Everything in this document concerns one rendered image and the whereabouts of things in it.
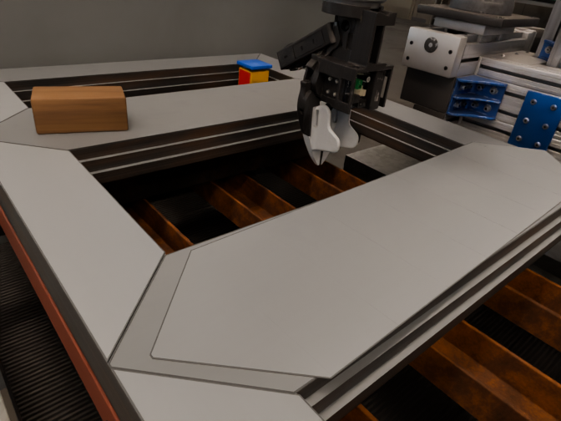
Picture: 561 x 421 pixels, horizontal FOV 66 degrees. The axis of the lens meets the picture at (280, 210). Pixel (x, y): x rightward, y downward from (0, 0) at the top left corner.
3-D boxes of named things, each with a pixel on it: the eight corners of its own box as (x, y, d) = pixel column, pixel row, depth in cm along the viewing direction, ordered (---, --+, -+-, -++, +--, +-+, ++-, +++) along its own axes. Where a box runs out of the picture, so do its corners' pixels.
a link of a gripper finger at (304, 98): (300, 138, 57) (310, 69, 53) (293, 134, 58) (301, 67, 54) (325, 132, 60) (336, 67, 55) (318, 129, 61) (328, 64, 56)
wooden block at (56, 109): (37, 134, 60) (29, 98, 57) (38, 119, 64) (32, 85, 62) (128, 130, 64) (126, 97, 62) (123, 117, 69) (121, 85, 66)
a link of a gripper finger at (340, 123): (342, 177, 59) (355, 111, 55) (312, 160, 63) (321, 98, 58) (357, 172, 61) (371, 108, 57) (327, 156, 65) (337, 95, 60)
